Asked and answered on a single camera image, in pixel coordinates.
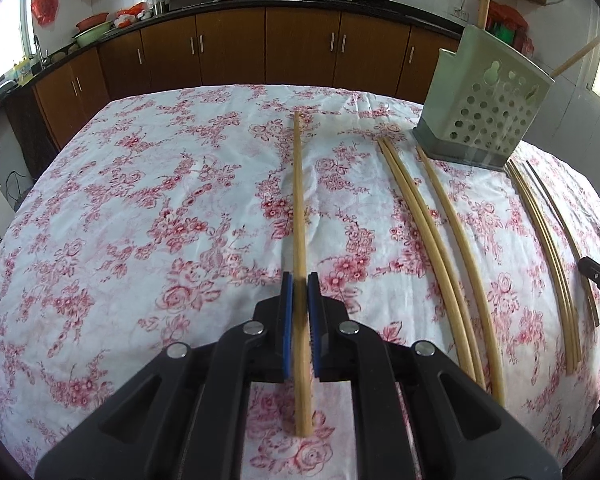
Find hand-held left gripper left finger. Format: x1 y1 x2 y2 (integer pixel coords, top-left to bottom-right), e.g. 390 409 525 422
34 271 296 480

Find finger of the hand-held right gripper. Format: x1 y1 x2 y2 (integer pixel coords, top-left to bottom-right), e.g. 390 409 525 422
578 256 600 284

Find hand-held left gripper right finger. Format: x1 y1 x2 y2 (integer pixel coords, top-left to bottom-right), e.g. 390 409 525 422
306 272 563 480

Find pale green chopstick holder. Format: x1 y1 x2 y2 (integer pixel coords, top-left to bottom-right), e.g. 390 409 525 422
412 24 556 171

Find red floral tablecloth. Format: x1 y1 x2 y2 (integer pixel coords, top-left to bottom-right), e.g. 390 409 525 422
0 84 600 480

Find red bag covered bottles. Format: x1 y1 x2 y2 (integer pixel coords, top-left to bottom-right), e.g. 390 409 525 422
485 2 536 56

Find wooden lower cabinets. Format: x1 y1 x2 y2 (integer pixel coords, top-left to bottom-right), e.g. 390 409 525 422
32 6 463 151

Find red and white bag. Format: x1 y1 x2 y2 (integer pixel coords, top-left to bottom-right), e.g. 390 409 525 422
114 2 148 28

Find green basin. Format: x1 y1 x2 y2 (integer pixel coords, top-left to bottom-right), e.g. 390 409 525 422
72 22 113 48

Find red basin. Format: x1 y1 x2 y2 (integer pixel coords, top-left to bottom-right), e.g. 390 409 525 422
76 12 110 31

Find red hanging plastic bag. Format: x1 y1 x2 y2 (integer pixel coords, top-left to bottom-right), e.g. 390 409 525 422
31 0 61 26

